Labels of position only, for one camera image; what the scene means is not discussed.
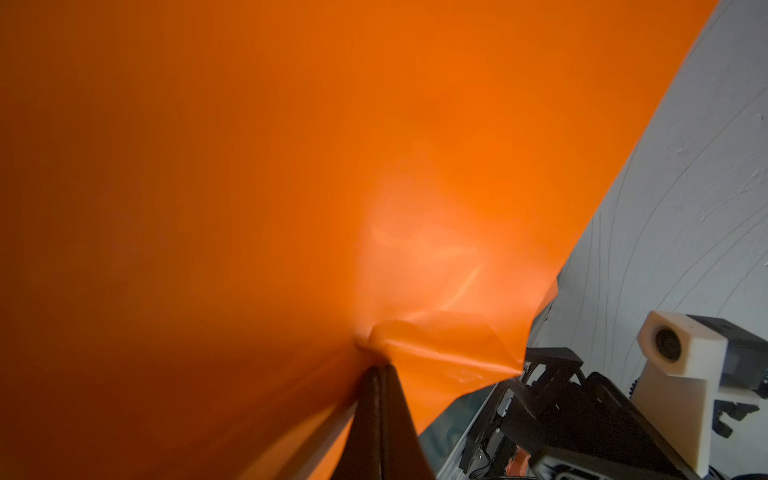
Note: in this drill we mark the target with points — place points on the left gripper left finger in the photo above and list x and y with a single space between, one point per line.
361 456

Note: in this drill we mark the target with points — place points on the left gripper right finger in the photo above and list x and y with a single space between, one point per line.
401 456

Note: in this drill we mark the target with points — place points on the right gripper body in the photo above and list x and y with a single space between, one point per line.
568 425

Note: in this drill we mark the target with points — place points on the orange wrapping paper sheet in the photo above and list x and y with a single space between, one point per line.
216 215

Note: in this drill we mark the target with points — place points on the green table mat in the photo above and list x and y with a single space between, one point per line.
439 440

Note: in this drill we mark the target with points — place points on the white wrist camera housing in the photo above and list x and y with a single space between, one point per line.
698 369

